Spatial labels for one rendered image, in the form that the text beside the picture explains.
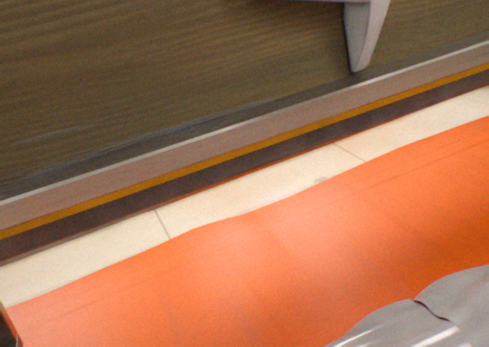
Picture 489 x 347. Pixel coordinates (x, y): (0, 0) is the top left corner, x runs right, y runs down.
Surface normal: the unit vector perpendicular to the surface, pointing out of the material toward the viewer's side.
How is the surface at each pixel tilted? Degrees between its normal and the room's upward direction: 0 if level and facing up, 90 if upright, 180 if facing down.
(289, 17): 90
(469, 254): 0
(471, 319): 31
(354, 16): 90
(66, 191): 90
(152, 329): 0
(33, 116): 90
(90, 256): 0
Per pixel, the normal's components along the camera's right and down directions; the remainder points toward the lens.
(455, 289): -0.11, -0.93
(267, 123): 0.39, 0.34
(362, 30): -0.90, 0.32
